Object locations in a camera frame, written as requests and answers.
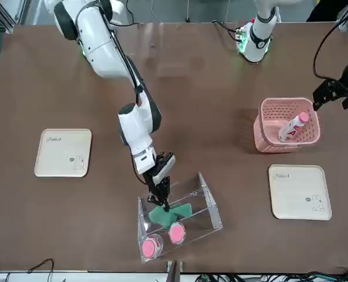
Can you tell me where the clear acrylic shelf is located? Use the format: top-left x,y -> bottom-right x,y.
137,172 -> 224,264

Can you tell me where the pink plastic basket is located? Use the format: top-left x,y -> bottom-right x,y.
253,98 -> 322,153

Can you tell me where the aluminium frame post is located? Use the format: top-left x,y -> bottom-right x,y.
165,260 -> 184,282

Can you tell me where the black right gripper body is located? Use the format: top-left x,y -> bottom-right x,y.
146,155 -> 163,189

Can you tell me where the white control box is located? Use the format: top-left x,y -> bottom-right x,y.
113,0 -> 130,26

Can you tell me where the beige tray rabbit print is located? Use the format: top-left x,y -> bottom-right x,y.
269,164 -> 332,220
33,128 -> 92,178

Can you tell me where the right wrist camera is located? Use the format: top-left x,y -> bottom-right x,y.
151,151 -> 177,185

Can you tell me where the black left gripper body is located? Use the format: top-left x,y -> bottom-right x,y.
335,82 -> 348,102

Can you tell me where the green cloth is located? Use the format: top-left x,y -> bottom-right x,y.
148,202 -> 193,229

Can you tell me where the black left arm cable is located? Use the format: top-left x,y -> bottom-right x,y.
313,13 -> 348,88

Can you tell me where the black desk cable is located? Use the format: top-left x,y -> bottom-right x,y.
28,258 -> 56,282

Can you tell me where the white bottle pink cap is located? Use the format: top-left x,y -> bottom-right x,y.
167,222 -> 188,245
141,233 -> 164,259
278,112 -> 310,143

